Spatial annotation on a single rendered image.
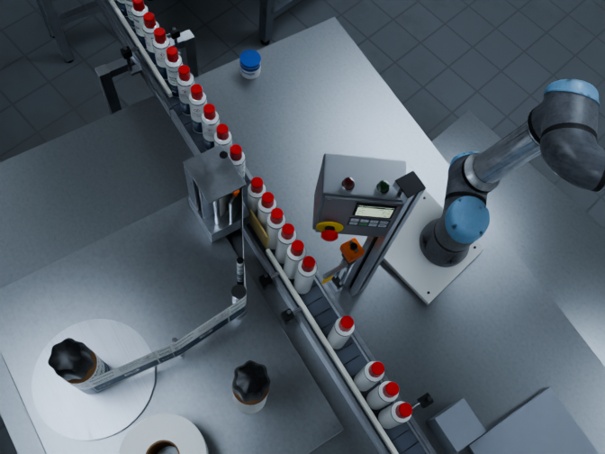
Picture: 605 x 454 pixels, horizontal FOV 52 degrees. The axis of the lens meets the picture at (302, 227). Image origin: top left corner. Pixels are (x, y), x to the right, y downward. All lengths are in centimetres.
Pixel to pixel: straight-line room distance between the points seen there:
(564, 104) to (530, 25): 230
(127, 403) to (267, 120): 97
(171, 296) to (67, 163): 56
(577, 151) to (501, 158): 28
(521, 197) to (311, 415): 98
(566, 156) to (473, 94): 195
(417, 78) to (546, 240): 148
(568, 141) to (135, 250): 116
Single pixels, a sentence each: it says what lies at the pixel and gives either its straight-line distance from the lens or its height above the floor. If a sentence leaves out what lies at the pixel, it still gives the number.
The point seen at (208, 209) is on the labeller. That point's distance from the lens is 174.
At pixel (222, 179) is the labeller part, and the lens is 160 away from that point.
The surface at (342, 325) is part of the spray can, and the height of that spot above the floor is 108.
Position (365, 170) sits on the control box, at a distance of 126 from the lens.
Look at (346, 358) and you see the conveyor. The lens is 174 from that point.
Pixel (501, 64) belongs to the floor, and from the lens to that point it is 354.
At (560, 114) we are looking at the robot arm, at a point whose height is 147.
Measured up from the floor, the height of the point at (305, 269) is 106.
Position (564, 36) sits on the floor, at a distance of 382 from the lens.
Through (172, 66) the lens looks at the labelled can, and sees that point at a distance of 192.
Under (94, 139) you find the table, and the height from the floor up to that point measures 83.
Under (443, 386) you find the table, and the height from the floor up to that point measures 83.
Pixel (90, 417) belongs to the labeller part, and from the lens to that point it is 172.
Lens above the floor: 256
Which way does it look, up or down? 66 degrees down
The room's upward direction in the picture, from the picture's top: 13 degrees clockwise
